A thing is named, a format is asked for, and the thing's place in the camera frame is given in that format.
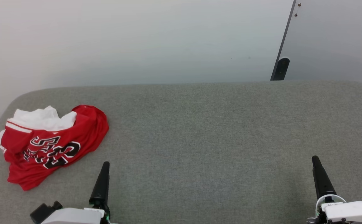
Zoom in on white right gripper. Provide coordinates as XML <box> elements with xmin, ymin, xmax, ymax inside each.
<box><xmin>307</xmin><ymin>156</ymin><xmax>362</xmax><ymax>224</ymax></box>

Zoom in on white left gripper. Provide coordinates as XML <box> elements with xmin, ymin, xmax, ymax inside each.
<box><xmin>41</xmin><ymin>161</ymin><xmax>112</xmax><ymax>224</ymax></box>

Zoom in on red Bulls jersey white sleeves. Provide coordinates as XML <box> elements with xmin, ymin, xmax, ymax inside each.
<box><xmin>0</xmin><ymin>105</ymin><xmax>110</xmax><ymax>191</ymax></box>

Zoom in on black oblong door fitting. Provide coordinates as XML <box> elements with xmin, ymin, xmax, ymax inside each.
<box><xmin>273</xmin><ymin>57</ymin><xmax>290</xmax><ymax>81</ymax></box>

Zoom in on grey door with dark edge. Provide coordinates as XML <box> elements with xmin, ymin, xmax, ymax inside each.
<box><xmin>270</xmin><ymin>0</ymin><xmax>362</xmax><ymax>86</ymax></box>

